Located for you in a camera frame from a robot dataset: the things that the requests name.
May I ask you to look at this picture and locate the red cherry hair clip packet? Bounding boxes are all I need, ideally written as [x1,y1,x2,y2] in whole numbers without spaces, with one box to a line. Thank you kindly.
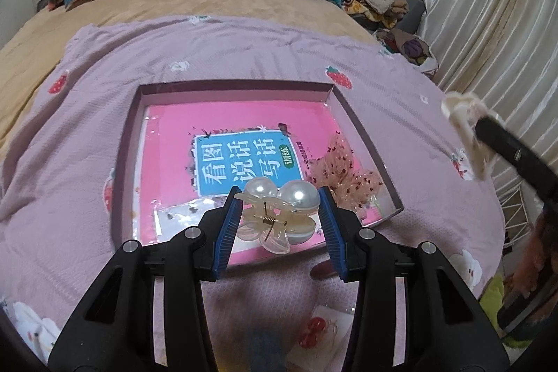
[288,304,356,372]

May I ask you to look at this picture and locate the pink book with blue label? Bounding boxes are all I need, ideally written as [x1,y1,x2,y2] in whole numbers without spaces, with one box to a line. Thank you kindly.
[135,104,393,266]

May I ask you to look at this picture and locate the blue rectangular hair clip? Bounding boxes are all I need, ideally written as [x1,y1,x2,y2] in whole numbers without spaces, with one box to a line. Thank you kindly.
[244,328,288,372]

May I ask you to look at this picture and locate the pearl hair claw clip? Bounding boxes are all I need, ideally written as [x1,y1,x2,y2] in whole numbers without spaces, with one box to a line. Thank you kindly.
[234,177,321,256]

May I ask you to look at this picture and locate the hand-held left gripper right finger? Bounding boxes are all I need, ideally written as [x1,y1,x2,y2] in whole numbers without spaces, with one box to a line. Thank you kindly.
[317,185,511,372]

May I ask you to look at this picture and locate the shallow cardboard box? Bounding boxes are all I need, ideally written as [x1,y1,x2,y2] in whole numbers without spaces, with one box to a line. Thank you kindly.
[111,80,404,268]

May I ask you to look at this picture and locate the white curtain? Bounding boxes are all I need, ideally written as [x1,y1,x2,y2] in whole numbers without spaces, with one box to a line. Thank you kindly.
[416,0,558,198]

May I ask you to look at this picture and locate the sequined tulle hair bow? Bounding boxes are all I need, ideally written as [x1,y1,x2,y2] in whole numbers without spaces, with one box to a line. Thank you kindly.
[309,132,385,209]

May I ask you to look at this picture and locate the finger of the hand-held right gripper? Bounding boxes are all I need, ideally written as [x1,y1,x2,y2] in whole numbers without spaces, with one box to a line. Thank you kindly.
[474,116,558,200]

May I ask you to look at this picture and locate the white hair claw clip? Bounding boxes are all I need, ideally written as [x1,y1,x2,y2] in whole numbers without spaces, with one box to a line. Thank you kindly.
[441,92,502,181]

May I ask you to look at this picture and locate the small clear earring bag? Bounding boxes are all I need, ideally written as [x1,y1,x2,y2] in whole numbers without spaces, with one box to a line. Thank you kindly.
[152,198,227,243]

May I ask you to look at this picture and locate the white wire rack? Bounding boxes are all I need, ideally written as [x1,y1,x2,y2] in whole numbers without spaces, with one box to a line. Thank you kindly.
[492,180,539,253]

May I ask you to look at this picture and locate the tan bed sheet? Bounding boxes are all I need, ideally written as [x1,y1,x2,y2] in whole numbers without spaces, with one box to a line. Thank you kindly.
[0,0,384,146]

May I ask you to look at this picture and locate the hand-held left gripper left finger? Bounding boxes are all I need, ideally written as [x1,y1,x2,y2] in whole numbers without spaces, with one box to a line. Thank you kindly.
[48,187,243,372]

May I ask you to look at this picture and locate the person's right hand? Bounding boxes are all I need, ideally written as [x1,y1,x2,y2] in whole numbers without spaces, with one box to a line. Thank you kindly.
[521,208,558,301]

